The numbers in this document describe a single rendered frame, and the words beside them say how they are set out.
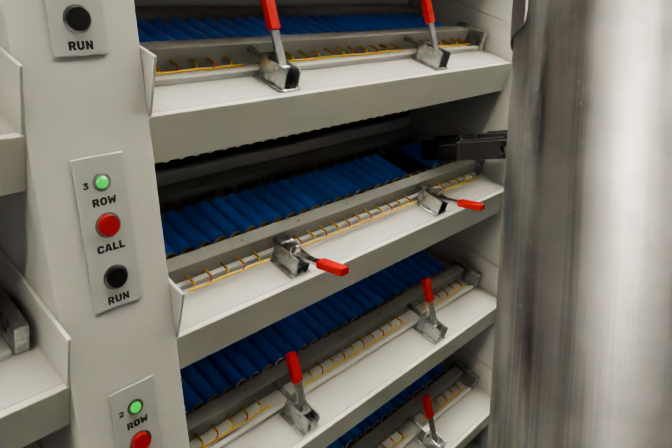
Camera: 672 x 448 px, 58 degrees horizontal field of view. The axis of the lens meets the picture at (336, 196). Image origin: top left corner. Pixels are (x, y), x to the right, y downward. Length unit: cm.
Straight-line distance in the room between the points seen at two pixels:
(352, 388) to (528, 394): 60
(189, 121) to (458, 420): 74
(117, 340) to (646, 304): 42
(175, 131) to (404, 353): 49
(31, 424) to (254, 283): 23
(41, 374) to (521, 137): 42
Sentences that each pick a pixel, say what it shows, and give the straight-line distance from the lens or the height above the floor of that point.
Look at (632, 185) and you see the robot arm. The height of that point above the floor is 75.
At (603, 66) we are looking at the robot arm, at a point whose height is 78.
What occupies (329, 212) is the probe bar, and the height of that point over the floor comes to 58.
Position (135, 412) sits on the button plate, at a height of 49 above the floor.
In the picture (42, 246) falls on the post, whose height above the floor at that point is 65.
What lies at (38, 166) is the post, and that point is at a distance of 47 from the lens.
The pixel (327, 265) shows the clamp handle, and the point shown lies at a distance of 61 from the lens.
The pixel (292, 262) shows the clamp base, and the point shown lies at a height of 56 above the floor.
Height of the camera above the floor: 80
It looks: 16 degrees down
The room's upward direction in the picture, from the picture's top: 2 degrees counter-clockwise
